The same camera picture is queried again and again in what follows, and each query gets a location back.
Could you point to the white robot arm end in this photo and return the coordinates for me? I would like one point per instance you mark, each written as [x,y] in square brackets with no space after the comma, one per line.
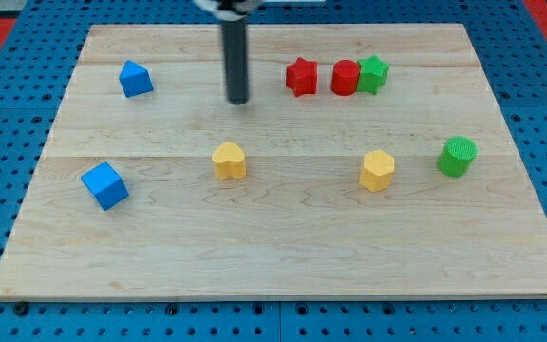
[228,10]

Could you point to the yellow heart block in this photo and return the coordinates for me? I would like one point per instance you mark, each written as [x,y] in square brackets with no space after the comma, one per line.
[229,162]

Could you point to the blue triangle block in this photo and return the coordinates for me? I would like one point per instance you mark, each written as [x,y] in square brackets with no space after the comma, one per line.
[135,79]

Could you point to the wooden board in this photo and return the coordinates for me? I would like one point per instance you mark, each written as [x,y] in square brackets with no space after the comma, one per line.
[298,226]

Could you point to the red star block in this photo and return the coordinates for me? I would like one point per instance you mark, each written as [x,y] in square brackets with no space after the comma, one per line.
[302,77]

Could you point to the yellow hexagon block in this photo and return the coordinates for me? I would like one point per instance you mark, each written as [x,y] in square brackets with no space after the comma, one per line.
[377,171]

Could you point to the red cylinder block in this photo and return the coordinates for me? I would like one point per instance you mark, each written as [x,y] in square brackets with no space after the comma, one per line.
[345,77]

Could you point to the green star block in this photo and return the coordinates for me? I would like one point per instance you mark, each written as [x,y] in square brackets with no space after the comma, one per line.
[373,74]

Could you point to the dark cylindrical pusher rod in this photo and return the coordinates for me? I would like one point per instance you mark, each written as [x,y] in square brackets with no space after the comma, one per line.
[235,60]

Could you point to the blue cube block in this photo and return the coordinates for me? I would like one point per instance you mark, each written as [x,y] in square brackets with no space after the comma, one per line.
[105,185]

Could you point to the green cylinder block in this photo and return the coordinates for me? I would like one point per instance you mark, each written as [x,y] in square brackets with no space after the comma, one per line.
[457,155]

